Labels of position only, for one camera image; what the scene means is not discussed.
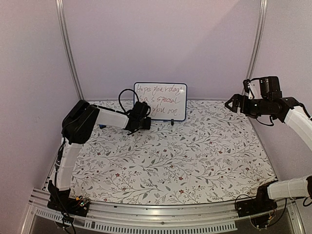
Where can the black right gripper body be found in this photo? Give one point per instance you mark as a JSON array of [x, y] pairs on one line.
[[254, 110]]

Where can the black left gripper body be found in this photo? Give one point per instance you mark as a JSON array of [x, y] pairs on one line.
[[143, 126]]

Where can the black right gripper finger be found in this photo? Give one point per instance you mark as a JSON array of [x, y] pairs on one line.
[[234, 100], [233, 107]]

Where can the small blue-framed whiteboard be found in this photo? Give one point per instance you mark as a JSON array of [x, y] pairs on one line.
[[168, 101]]

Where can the blue whiteboard eraser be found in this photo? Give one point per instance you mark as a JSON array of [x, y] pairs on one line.
[[102, 126]]

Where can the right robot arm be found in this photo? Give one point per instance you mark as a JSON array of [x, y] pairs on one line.
[[298, 122]]

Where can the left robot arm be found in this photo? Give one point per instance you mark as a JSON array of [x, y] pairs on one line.
[[77, 128]]

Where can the floral patterned table mat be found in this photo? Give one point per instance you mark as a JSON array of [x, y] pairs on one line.
[[212, 156]]

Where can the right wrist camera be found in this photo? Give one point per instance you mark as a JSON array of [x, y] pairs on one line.
[[249, 87]]

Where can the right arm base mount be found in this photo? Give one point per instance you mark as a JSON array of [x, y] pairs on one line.
[[253, 206]]

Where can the right aluminium frame post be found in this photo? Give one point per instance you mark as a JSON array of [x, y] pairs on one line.
[[258, 38]]

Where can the aluminium frame post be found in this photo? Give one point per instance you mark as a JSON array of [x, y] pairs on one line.
[[67, 47], [258, 38]]

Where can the front aluminium rail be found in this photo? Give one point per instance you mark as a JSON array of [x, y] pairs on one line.
[[113, 218]]

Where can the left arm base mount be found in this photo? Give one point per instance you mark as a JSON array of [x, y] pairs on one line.
[[61, 201]]

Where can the left aluminium frame post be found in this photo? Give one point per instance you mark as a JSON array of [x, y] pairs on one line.
[[67, 47]]

